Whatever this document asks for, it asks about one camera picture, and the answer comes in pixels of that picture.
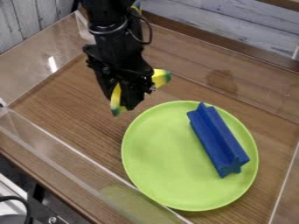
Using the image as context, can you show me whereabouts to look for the green round plate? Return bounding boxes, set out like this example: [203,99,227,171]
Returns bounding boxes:
[121,101,259,212]

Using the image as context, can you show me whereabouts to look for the clear acrylic front wall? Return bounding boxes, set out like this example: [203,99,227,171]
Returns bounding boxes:
[0,107,192,224]

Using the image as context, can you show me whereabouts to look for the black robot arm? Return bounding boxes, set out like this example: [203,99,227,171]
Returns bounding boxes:
[81,0,155,115]

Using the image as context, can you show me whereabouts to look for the black cable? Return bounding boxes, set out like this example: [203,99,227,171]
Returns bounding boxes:
[0,195,33,224]

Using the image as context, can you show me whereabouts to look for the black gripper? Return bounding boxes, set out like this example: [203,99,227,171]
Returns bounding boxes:
[83,17,155,110]

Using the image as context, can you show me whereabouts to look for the clear acrylic corner bracket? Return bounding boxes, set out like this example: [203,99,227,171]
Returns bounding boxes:
[75,10,95,44]

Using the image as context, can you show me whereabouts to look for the yellow toy banana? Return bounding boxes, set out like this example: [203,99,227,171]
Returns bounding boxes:
[109,69,172,116]

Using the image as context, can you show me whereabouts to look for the blue star-shaped block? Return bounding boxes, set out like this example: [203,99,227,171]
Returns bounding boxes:
[187,102,250,178]

